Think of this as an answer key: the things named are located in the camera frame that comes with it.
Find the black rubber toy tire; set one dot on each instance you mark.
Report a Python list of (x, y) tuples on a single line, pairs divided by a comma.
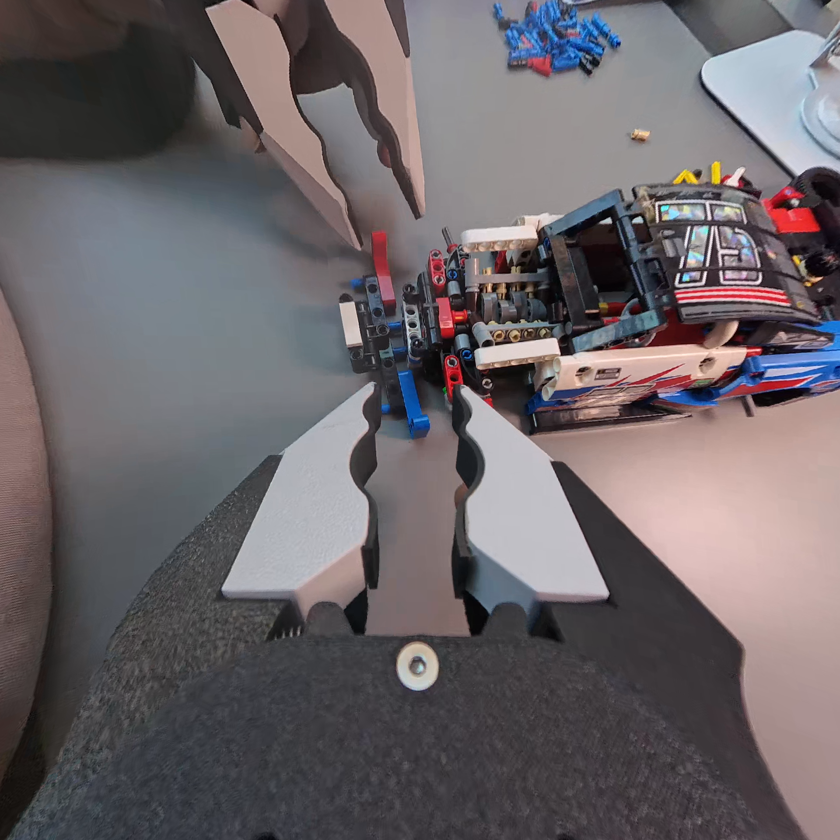
[(820, 184)]

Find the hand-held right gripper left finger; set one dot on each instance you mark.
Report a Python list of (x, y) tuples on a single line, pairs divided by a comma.
[(308, 525)]

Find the small black white toy brick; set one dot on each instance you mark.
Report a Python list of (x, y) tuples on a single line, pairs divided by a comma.
[(351, 321)]

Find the grey desk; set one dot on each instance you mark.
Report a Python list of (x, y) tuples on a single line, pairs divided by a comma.
[(164, 328)]

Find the person's left hand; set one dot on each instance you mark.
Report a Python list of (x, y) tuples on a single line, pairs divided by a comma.
[(258, 141)]

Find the pile of blue toy pins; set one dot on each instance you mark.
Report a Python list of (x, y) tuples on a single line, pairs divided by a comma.
[(558, 39)]

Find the white blue toy race car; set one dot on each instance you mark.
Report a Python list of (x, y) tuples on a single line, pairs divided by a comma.
[(656, 367)]

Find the black toy beam assembly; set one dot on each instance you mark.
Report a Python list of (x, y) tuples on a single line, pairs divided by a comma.
[(380, 308)]

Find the pile of mixed toy pieces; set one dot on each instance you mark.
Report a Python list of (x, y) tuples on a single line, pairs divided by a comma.
[(695, 176)]

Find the silver laptop stand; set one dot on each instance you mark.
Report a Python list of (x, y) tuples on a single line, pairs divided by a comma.
[(754, 92)]

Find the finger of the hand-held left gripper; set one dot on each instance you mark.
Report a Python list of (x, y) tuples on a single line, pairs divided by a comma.
[(262, 79), (387, 52)]

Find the dark cloth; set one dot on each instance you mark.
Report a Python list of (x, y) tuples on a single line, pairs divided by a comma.
[(13, 794)]

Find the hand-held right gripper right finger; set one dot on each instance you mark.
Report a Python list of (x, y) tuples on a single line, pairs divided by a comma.
[(525, 525)]

